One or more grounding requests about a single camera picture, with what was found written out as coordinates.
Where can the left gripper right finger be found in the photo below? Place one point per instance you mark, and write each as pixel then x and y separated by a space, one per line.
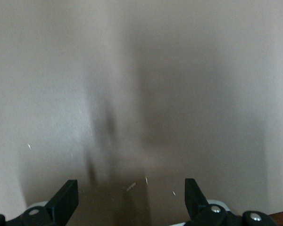
pixel 202 212

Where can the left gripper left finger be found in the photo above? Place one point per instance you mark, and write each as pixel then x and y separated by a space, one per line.
pixel 61 207

